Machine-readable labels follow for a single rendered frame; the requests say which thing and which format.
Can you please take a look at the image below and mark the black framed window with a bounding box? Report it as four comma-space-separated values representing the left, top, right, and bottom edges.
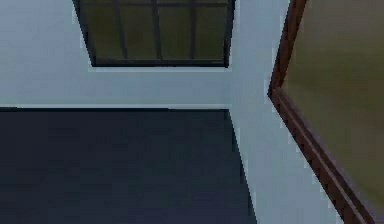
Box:
72, 0, 237, 69

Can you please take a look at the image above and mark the brown framed window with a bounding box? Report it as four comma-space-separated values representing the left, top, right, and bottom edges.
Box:
267, 0, 384, 224

